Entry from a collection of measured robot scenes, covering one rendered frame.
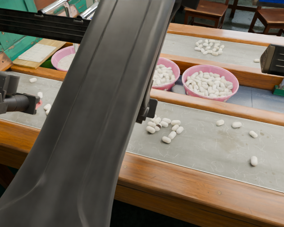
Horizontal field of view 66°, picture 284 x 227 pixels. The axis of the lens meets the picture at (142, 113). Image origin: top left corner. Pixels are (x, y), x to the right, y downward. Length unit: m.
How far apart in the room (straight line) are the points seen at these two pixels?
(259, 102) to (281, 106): 0.10
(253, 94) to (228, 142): 0.44
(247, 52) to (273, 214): 0.96
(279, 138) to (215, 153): 0.27
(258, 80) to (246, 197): 0.69
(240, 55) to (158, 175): 0.94
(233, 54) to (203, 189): 0.90
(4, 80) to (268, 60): 0.76
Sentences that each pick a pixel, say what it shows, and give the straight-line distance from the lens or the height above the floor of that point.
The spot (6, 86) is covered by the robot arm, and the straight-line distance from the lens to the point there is 0.78.
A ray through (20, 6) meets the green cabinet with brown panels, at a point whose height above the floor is 0.98.
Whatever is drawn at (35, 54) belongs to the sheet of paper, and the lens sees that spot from 1.37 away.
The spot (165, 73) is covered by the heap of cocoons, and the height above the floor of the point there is 0.74.
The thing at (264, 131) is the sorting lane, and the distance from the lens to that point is 0.99.
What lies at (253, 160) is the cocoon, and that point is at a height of 0.76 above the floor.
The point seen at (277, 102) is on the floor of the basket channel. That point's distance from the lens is 1.27.
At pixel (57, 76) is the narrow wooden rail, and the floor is 0.76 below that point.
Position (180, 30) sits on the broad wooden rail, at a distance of 1.56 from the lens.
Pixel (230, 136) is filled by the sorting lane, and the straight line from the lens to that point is 0.91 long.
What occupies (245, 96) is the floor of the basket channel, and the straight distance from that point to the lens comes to 1.23.
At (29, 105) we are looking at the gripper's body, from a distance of 0.86.
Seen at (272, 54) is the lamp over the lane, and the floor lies 1.09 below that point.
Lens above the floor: 1.40
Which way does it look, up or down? 45 degrees down
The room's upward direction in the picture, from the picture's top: straight up
